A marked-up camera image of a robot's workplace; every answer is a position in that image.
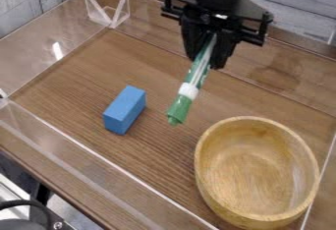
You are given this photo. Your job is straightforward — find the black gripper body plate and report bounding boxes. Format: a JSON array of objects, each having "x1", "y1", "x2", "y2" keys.
[{"x1": 161, "y1": 0, "x2": 273, "y2": 46}]

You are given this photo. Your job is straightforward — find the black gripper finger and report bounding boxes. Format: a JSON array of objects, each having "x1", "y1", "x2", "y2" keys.
[
  {"x1": 180, "y1": 9, "x2": 210, "y2": 60},
  {"x1": 209, "y1": 31, "x2": 240, "y2": 70}
]

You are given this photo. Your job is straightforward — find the green expo marker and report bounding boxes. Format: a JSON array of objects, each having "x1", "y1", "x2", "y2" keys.
[{"x1": 166, "y1": 35, "x2": 216, "y2": 126}]

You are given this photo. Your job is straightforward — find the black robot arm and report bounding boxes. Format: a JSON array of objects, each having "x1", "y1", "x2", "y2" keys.
[{"x1": 161, "y1": 0, "x2": 273, "y2": 70}]

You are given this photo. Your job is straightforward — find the brown wooden bowl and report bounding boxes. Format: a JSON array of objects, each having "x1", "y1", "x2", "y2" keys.
[{"x1": 194, "y1": 116, "x2": 318, "y2": 230}]

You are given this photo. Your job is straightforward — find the blue foam block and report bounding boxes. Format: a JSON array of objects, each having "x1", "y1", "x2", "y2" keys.
[{"x1": 102, "y1": 86, "x2": 145, "y2": 135}]

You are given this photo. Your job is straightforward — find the clear acrylic triangular bracket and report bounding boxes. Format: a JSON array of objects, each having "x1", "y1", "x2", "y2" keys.
[{"x1": 84, "y1": 0, "x2": 129, "y2": 29}]

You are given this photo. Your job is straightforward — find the clear acrylic wall panel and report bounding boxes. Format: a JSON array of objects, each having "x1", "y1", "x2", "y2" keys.
[{"x1": 0, "y1": 98, "x2": 217, "y2": 230}]

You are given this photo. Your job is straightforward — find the black cable lower left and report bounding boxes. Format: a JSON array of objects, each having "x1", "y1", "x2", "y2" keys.
[{"x1": 0, "y1": 199, "x2": 50, "y2": 230}]

